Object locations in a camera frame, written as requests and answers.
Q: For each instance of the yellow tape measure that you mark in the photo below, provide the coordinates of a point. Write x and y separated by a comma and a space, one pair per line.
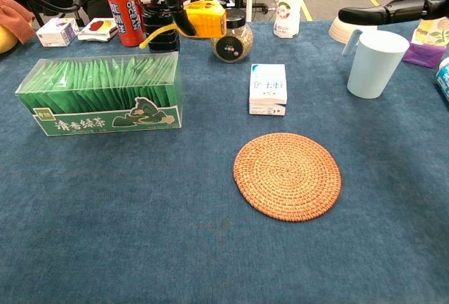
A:
208, 19

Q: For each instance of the beige upturned bowl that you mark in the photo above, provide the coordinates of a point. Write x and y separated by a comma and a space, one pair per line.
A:
342, 32

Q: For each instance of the light blue plastic cup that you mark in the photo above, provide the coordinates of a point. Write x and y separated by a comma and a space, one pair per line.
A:
375, 69

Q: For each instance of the dark soy sauce bottle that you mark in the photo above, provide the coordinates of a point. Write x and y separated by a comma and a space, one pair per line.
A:
159, 42

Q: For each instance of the red drink can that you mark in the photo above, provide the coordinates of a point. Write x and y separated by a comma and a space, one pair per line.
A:
122, 16

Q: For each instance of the white red snack pack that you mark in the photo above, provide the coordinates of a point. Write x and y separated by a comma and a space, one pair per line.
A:
98, 30

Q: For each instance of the glass jar black lid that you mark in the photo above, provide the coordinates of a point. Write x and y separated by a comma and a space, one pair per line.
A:
235, 46

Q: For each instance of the white drink bottle yellow cap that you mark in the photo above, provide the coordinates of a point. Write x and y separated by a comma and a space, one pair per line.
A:
289, 9

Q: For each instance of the clear water bottle blue label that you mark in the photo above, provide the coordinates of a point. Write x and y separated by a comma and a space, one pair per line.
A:
443, 79

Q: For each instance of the white purple small box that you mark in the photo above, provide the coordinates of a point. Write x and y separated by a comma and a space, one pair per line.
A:
56, 32

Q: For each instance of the white blue small carton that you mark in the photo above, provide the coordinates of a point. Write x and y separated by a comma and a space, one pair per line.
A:
268, 86

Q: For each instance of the clear box green tea bags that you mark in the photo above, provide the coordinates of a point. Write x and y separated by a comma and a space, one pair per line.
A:
98, 107

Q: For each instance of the brown cloth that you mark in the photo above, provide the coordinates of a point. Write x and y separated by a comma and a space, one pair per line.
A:
15, 16

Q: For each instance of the yellow plush toy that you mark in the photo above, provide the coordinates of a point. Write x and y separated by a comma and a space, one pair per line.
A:
6, 39

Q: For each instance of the round woven rattan coaster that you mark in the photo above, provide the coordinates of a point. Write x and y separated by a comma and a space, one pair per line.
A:
287, 177

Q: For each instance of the blue table mat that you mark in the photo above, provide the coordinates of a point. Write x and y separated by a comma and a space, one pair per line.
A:
140, 212

